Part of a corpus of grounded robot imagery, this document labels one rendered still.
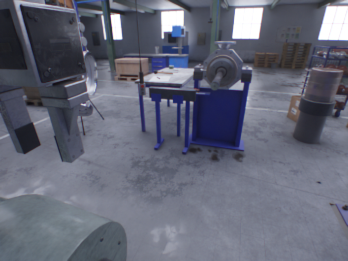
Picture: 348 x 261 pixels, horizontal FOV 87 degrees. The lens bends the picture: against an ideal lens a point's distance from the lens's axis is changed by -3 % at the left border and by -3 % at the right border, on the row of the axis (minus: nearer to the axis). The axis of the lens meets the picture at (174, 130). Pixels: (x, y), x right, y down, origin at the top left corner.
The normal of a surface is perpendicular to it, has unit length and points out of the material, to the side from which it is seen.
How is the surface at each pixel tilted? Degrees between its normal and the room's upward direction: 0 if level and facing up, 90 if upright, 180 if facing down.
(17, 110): 90
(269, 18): 90
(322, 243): 0
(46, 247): 7
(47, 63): 90
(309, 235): 0
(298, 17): 90
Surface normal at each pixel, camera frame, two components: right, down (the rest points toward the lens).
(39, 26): 0.97, 0.11
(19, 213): 0.14, -0.97
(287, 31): -0.31, 0.42
